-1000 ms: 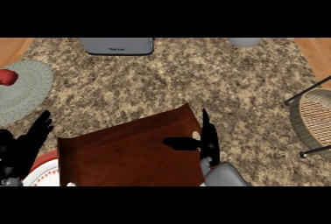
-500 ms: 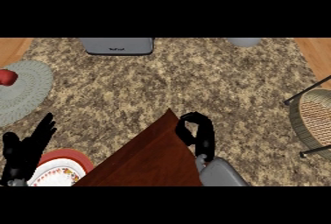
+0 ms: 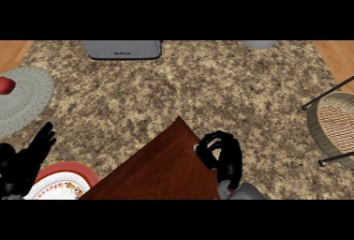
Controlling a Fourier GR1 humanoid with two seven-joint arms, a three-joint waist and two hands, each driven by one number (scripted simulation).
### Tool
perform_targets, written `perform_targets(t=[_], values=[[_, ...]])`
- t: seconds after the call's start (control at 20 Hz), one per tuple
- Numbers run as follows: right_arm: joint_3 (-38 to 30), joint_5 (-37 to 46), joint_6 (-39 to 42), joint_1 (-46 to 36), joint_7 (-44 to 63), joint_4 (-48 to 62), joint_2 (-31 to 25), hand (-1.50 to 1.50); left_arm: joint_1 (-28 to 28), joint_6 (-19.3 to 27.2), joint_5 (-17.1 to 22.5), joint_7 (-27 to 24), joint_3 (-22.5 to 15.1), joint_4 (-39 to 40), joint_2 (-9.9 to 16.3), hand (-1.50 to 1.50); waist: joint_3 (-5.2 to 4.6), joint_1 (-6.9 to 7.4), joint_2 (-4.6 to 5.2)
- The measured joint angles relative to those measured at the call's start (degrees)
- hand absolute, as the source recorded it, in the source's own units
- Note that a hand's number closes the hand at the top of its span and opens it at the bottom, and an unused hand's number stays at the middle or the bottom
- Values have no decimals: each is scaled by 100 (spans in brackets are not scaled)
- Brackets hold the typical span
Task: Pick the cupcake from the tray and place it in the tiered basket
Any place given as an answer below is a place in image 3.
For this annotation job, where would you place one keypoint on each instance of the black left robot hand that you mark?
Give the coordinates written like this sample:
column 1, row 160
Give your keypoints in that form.
column 26, row 159

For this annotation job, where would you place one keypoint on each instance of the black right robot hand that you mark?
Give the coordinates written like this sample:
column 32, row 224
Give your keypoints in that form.
column 228, row 156

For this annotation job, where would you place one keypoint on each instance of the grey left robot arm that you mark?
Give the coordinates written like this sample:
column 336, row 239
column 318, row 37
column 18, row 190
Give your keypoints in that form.
column 11, row 197

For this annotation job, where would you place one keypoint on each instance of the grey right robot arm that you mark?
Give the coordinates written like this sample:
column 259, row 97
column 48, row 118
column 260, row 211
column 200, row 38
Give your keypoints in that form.
column 241, row 191

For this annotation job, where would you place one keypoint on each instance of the dark red wooden tray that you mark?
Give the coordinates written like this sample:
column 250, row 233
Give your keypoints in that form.
column 160, row 168

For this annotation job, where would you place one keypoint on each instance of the wicker tiered basket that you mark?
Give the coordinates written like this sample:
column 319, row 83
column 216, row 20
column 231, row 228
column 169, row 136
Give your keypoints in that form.
column 333, row 123

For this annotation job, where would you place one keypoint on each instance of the red rimmed white plate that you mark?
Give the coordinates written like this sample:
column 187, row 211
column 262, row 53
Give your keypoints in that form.
column 63, row 182

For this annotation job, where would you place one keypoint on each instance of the grey round woven placemat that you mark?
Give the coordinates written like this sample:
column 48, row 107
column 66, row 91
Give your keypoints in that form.
column 21, row 101

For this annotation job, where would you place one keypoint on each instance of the red apple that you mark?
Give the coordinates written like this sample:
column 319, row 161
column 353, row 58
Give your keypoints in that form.
column 7, row 85

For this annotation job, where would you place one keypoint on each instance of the pale grey round container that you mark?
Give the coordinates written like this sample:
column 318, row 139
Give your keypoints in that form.
column 259, row 43

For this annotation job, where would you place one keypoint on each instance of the grey flat appliance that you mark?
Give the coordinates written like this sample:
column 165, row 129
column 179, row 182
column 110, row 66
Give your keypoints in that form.
column 123, row 49

